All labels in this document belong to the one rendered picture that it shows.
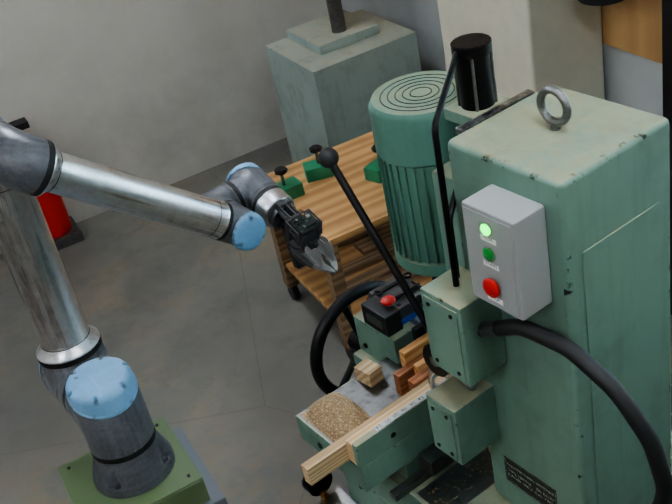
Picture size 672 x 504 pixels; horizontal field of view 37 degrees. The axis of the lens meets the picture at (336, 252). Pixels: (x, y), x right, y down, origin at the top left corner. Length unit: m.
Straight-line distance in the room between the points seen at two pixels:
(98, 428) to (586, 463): 1.09
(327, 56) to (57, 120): 1.32
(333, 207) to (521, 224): 2.05
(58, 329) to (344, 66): 2.03
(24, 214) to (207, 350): 1.66
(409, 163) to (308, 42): 2.56
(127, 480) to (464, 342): 1.04
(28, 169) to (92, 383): 0.51
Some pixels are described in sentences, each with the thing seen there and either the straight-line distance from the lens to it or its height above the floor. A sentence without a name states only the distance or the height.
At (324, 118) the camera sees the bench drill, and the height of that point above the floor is 0.50.
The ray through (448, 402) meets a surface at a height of 1.08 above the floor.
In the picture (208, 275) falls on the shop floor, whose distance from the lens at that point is 4.14.
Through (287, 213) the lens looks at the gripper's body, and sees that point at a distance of 2.33.
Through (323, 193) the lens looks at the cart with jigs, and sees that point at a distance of 3.42.
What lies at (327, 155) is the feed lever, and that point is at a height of 1.43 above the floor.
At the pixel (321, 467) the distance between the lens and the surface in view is 1.80.
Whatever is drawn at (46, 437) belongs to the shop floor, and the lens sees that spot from 3.63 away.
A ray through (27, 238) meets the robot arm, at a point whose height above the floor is 1.19.
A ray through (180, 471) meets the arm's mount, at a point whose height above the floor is 0.62.
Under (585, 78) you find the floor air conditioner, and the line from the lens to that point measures 3.37.
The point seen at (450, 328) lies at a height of 1.26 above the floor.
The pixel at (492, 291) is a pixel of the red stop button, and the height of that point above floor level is 1.36.
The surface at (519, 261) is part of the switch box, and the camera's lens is 1.34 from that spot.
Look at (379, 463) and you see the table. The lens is 1.84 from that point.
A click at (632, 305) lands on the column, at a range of 1.52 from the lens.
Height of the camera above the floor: 2.18
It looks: 32 degrees down
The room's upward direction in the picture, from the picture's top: 13 degrees counter-clockwise
